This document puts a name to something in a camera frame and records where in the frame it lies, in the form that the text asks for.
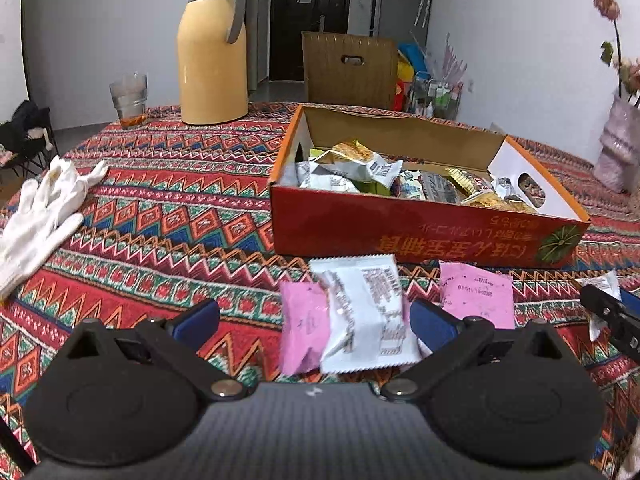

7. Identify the white cotton glove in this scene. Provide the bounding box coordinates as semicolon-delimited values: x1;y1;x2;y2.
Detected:
0;156;110;301

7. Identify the wire storage cart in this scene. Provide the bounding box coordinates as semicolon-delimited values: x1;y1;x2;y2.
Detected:
410;72;463;121

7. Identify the dark blue red snack packet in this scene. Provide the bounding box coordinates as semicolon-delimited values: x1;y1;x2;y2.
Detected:
391;169;426;200

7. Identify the silver snack packet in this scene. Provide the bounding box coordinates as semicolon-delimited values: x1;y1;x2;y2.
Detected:
424;172;462;204

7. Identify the dried rose bouquet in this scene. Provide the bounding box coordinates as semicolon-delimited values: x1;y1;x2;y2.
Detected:
592;0;640;98

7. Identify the orange cardboard box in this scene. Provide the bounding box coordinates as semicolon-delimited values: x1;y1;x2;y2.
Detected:
270;104;592;270

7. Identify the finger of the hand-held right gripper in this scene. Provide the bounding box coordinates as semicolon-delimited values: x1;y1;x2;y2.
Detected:
580;283;626;329
619;290;640;322

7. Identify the blue plastic item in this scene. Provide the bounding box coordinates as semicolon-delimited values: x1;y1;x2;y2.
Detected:
397;42;428;76

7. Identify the pink feathery bundle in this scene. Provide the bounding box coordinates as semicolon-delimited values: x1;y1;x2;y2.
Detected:
440;35;468;86

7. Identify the red yellow bag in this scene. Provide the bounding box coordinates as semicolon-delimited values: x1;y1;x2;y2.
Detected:
392;62;416;112

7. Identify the black folding chair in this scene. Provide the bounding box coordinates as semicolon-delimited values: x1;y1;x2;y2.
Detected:
0;101;60;178

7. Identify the orange cracker packet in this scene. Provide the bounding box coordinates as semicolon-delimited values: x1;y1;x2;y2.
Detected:
462;192;538;213
314;140;403;182

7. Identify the grey refrigerator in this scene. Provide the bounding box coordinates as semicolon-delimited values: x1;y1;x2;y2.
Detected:
372;0;436;46

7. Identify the yellow thermos jug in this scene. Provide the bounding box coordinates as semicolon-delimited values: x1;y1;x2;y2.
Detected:
176;0;249;125

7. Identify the glass cup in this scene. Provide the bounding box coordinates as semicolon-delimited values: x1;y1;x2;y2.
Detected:
109;74;148;130

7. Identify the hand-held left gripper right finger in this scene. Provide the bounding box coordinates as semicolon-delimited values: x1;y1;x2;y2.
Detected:
377;297;576;403

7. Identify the dark entrance door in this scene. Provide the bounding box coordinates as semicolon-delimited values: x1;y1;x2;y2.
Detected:
271;0;351;83

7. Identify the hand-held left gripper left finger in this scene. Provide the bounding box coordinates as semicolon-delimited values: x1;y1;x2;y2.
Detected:
65;297;251;403

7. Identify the pink snack packet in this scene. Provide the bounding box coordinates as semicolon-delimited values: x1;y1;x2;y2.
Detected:
439;261;516;330
279;281;332;375

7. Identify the pink ribbed vase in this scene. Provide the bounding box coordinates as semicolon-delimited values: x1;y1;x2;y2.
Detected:
593;91;640;195

